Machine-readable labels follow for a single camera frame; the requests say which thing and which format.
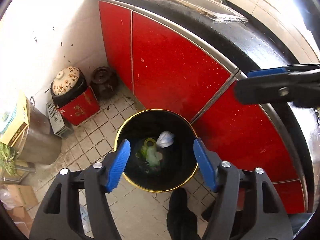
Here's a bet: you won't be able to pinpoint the red cabinet door left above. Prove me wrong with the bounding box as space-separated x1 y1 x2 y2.
99 1 134 91

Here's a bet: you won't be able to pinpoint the brown ceramic jar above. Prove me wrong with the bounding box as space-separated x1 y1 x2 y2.
90 67 119 101

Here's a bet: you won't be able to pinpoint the yellow cardboard box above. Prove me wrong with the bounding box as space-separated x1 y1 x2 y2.
1 93 29 147

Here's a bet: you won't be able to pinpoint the grey plastic basket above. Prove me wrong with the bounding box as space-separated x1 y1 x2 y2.
46 100 73 138

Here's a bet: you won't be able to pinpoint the large steel pot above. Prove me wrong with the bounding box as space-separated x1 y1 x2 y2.
18 97 62 165

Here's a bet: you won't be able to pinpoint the green plastic trash in bin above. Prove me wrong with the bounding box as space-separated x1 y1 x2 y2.
136 138 163 167

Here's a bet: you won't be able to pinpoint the crumpled white tissue in bin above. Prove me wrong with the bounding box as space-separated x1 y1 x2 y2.
156 131 174 148

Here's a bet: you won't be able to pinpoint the red cabinet door middle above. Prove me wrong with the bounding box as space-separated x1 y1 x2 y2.
132 13 231 120

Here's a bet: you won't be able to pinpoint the brown cardboard carton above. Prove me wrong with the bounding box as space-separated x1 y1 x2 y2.
1 184 39 210

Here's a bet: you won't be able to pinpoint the black gold-rimmed trash bin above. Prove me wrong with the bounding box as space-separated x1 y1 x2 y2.
114 109 198 193

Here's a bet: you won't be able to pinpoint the green vegetables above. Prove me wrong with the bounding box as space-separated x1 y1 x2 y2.
0 142 17 176

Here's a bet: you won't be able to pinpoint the floral lid black cooker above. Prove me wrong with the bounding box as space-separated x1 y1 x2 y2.
50 66 88 109

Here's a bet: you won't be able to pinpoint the red gift box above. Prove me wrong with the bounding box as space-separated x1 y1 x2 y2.
56 86 100 126

